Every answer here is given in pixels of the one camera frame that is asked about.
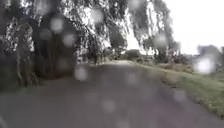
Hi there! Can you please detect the row of trees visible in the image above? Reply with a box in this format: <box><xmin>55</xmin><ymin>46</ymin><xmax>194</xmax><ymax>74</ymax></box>
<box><xmin>0</xmin><ymin>0</ymin><xmax>183</xmax><ymax>88</ymax></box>

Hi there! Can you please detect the grey asphalt path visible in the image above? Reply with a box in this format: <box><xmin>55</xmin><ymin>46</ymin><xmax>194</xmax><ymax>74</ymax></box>
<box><xmin>0</xmin><ymin>59</ymin><xmax>224</xmax><ymax>128</ymax></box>

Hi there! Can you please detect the green grass verge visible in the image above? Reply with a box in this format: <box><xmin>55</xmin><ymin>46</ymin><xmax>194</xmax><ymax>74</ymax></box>
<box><xmin>133</xmin><ymin>61</ymin><xmax>224</xmax><ymax>120</ymax></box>

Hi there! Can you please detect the dark hedge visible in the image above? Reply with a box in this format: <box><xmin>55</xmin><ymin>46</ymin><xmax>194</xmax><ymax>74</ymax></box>
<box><xmin>123</xmin><ymin>48</ymin><xmax>142</xmax><ymax>61</ymax></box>

